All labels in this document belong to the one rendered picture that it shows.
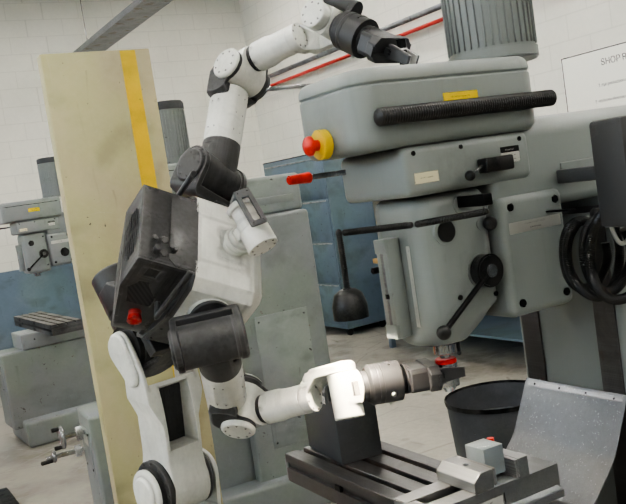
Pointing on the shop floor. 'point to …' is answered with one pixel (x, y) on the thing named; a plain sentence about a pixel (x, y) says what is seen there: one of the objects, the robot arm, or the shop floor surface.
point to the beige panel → (106, 211)
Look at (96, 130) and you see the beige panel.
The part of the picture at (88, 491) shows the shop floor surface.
